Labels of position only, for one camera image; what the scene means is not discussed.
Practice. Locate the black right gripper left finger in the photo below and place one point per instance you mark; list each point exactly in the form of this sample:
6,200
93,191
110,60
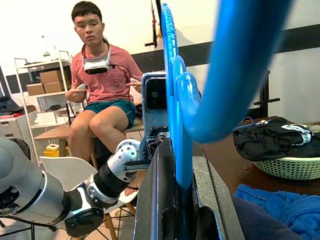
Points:
155,200

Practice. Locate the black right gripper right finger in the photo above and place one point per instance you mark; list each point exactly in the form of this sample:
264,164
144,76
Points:
212,212

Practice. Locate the blue plastic hanger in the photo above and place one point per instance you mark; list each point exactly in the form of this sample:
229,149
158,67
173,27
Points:
175,125

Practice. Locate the navy knit garment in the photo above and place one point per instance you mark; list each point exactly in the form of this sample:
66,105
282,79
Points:
255,222

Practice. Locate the black shirt white print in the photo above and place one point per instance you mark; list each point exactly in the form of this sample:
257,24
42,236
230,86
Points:
270,142

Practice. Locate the dark brown table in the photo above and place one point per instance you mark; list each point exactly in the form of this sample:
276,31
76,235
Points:
225,170

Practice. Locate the white VR controller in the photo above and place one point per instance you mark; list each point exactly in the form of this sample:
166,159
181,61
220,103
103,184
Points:
135,80
81,86

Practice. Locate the person in pink shirt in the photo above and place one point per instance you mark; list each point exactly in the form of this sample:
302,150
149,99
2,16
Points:
107,82

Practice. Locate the bright blue garment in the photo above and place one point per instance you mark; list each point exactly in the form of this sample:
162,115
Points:
295,207

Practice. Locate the white plastic laundry basket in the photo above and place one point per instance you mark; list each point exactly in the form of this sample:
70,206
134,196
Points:
287,168

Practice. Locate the white VR headset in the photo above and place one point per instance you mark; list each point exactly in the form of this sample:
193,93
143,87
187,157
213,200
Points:
96,66

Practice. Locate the white plastic chair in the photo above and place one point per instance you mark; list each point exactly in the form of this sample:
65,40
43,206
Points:
67,170

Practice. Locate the small yellow box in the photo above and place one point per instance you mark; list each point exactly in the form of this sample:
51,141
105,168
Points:
52,152

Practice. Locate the white metal shelf rack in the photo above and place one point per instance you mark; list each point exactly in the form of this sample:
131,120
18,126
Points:
53,95

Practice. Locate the black metal stand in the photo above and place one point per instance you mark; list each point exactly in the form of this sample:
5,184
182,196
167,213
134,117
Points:
263,100

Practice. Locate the brown cardboard box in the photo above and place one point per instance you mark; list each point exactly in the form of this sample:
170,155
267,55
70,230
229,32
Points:
35,89
51,77
53,87

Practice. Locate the white storage bin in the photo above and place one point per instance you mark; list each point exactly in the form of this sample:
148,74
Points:
15,127

